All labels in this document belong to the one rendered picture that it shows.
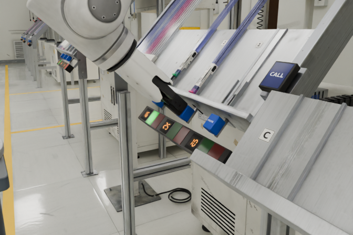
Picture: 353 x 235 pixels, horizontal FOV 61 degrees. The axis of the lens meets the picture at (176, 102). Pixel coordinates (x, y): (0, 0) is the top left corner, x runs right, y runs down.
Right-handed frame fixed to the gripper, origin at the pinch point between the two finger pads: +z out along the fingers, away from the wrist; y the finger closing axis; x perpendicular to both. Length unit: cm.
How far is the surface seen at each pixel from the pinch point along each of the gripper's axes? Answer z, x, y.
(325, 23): 1.3, 22.7, 20.2
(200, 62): 2.5, 12.3, -6.4
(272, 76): -2.1, 9.2, 21.0
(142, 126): 63, -6, -124
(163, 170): 44, -16, -50
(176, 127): 3.4, -3.7, 0.2
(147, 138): 72, -10, -124
